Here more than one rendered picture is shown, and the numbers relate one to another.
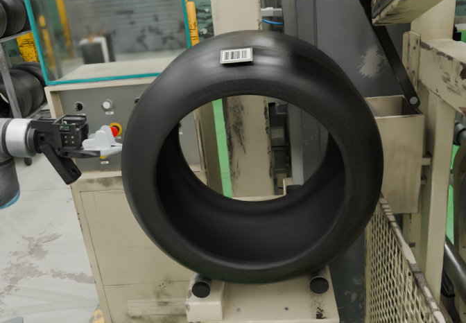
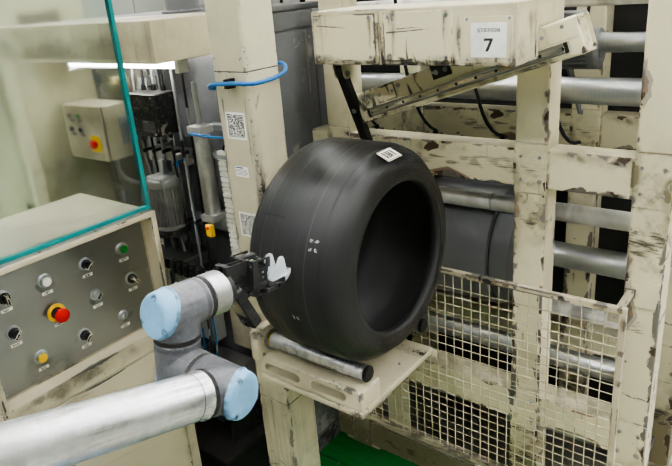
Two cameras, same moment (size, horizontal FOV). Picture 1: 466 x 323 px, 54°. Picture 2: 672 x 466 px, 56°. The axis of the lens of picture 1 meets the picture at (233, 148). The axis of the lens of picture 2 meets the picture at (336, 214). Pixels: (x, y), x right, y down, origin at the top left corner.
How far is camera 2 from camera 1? 1.35 m
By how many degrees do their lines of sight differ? 53
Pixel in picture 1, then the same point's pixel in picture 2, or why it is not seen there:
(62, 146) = (259, 284)
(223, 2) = (261, 120)
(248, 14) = (278, 128)
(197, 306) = (367, 391)
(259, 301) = (377, 372)
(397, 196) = not seen: hidden behind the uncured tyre
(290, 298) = (390, 358)
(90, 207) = not seen: hidden behind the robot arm
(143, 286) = not seen: outside the picture
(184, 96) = (372, 194)
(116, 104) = (56, 276)
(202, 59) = (367, 162)
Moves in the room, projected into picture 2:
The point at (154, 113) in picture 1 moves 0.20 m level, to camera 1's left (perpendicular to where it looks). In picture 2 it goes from (355, 215) to (306, 247)
